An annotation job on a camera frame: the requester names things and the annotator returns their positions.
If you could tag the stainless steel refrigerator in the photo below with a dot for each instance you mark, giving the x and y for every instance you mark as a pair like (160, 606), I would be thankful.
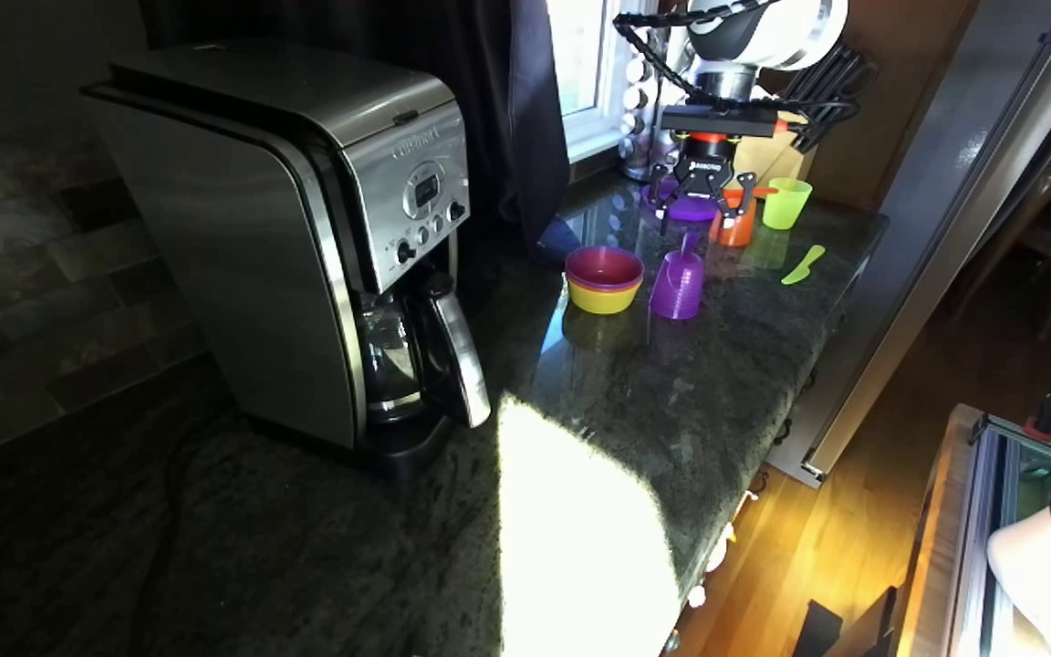
(952, 244)

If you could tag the stainless steel coffee maker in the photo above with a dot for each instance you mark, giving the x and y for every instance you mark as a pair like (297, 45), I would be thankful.
(246, 244)

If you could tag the wooden knife block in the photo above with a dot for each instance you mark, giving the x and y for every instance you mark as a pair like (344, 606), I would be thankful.
(768, 156)

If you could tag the purple plastic cup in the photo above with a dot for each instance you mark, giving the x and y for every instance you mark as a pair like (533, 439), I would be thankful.
(677, 289)

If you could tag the grey storage bin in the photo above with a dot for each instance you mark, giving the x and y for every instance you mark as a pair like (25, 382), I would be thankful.
(957, 550)

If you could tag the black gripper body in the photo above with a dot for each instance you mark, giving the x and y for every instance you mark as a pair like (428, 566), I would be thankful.
(710, 156)

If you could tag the bright window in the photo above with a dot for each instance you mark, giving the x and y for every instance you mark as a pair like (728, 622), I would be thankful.
(587, 60)

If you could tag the green plastic knife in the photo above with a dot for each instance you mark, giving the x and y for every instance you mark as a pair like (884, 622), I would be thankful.
(805, 265)

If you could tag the yellow plastic cup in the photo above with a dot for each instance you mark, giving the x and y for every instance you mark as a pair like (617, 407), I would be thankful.
(603, 302)

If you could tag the blue plastic item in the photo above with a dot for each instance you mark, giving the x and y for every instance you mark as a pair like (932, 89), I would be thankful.
(561, 236)

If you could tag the chrome coffee pod carousel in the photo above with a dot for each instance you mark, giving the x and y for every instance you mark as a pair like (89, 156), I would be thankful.
(640, 121)

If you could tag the glass coffee carafe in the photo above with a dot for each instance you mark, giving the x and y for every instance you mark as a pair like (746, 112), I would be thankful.
(392, 352)

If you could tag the orange plastic cup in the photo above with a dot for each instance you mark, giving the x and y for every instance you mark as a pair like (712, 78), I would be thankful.
(734, 223)

